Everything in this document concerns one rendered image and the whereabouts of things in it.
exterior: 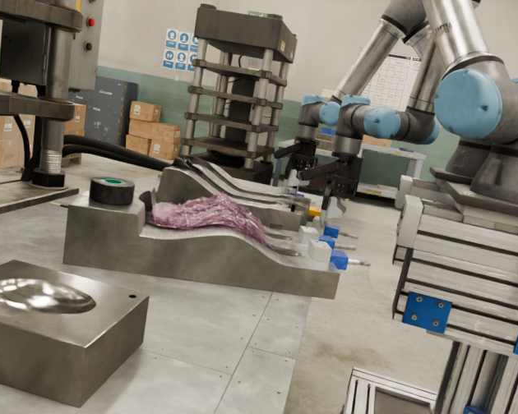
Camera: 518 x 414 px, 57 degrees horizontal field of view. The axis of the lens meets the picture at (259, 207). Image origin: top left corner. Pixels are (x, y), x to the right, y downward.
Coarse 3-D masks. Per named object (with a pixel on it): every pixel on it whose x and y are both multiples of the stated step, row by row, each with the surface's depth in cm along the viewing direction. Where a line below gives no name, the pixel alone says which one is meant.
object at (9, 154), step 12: (0, 84) 417; (36, 96) 466; (0, 120) 424; (12, 120) 438; (24, 120) 455; (0, 132) 426; (12, 132) 442; (0, 144) 429; (12, 144) 445; (0, 156) 433; (12, 156) 450; (24, 156) 467; (0, 168) 436; (12, 168) 453
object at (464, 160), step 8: (464, 144) 140; (472, 144) 138; (480, 144) 137; (456, 152) 142; (464, 152) 140; (472, 152) 138; (480, 152) 137; (488, 152) 137; (456, 160) 141; (464, 160) 139; (472, 160) 137; (480, 160) 137; (448, 168) 143; (456, 168) 140; (464, 168) 138; (472, 168) 137; (472, 176) 137
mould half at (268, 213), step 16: (176, 176) 121; (192, 176) 122; (208, 176) 130; (224, 176) 141; (160, 192) 123; (176, 192) 122; (192, 192) 121; (208, 192) 121; (240, 192) 134; (272, 192) 142; (256, 208) 119; (272, 208) 118; (288, 208) 121; (288, 224) 118; (304, 224) 136
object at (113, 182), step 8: (96, 184) 85; (104, 184) 85; (112, 184) 86; (120, 184) 87; (128, 184) 88; (96, 192) 86; (104, 192) 85; (112, 192) 85; (120, 192) 86; (128, 192) 87; (96, 200) 86; (104, 200) 85; (112, 200) 86; (120, 200) 86; (128, 200) 88
